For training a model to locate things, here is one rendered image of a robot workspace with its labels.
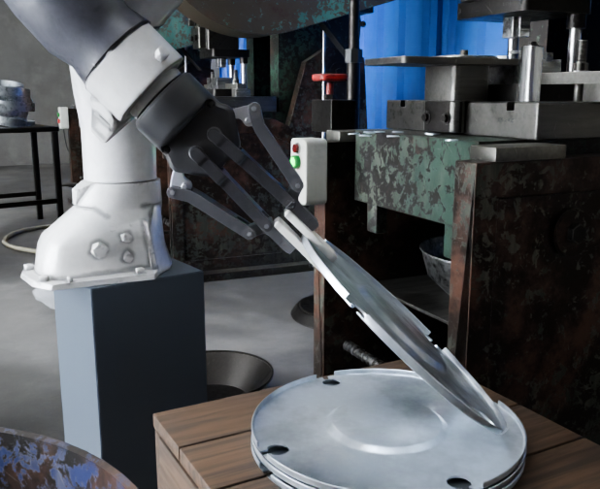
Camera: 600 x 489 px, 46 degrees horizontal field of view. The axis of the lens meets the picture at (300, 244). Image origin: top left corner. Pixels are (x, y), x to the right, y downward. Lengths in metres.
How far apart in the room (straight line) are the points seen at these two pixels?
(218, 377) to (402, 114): 0.81
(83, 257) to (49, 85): 6.70
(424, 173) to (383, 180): 0.14
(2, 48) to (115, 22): 7.02
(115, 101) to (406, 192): 0.75
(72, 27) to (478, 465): 0.56
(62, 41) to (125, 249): 0.44
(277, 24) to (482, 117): 1.44
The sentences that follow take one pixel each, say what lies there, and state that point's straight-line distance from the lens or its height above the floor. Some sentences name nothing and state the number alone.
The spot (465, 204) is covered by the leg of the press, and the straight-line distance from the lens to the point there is 1.09.
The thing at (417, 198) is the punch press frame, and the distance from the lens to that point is 1.29.
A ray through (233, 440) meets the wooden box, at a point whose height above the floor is 0.35.
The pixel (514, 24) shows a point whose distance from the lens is 1.44.
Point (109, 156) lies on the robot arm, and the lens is 1.07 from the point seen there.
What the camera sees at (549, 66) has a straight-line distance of 1.41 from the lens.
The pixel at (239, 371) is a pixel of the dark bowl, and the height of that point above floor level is 0.03.
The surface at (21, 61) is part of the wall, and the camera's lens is 7.71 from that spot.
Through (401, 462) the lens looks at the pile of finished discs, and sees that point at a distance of 0.72.
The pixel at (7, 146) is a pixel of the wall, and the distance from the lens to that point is 7.71.
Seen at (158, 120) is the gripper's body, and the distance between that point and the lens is 0.68.
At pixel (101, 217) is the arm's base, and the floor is 0.54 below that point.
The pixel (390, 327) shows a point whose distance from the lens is 0.70.
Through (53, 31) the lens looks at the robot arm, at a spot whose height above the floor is 0.77.
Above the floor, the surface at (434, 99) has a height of 0.71.
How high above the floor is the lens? 0.72
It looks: 12 degrees down
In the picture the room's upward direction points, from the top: straight up
